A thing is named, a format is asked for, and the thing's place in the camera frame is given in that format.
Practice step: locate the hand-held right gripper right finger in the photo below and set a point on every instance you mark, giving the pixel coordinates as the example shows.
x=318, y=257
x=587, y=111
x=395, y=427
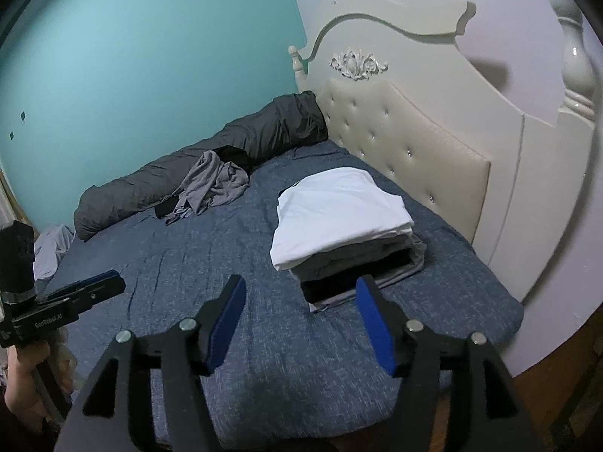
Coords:
x=377, y=329

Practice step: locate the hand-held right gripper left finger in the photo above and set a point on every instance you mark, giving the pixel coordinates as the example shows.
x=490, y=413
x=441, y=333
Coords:
x=226, y=325

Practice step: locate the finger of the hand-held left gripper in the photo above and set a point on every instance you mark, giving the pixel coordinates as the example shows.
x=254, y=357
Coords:
x=101, y=278
x=94, y=295

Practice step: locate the white shirt with black trim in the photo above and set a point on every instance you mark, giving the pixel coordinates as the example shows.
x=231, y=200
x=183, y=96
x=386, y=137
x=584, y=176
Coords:
x=339, y=197

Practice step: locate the person's left forearm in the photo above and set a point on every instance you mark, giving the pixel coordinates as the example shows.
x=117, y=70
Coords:
x=23, y=433

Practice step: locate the person's left hand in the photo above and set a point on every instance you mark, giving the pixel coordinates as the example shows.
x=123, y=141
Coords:
x=19, y=386

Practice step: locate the light grey crumpled sheet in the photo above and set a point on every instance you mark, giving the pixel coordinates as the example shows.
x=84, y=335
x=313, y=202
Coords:
x=52, y=252

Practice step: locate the bed with blue sheet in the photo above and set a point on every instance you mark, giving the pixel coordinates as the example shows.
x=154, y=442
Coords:
x=188, y=254

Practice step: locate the dark grey crumpled shorts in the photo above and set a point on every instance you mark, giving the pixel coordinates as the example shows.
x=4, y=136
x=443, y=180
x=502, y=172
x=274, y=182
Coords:
x=165, y=209

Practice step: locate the dark grey rolled duvet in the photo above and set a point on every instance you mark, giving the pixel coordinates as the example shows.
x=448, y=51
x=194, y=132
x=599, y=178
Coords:
x=188, y=169

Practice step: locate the grey crumpled garment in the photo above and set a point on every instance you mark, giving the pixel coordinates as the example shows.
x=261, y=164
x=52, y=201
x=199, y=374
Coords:
x=212, y=183

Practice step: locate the black crumpled garment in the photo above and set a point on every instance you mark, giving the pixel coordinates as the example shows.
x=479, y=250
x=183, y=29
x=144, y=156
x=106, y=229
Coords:
x=233, y=155

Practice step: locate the cream bed headboard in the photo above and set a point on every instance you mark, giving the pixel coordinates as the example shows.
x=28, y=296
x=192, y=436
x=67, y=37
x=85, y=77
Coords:
x=424, y=141

